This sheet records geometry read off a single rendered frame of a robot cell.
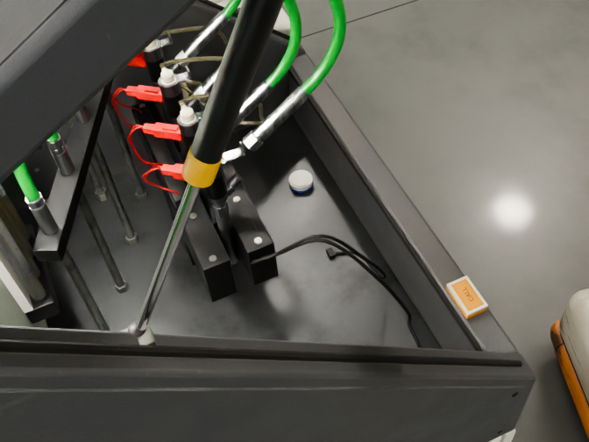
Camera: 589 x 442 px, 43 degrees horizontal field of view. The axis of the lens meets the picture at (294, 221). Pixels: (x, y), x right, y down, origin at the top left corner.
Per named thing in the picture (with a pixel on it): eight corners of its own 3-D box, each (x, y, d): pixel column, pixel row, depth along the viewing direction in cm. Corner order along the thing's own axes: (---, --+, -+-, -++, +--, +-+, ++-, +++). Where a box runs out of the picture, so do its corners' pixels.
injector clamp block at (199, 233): (282, 302, 110) (273, 241, 98) (219, 328, 108) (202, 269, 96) (205, 150, 130) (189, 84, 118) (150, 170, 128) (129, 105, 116)
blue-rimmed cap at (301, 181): (316, 188, 123) (316, 181, 122) (294, 196, 122) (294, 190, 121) (307, 171, 125) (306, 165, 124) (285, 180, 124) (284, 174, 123)
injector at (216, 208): (259, 257, 106) (241, 158, 89) (226, 270, 105) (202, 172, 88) (251, 243, 107) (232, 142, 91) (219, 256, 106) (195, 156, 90)
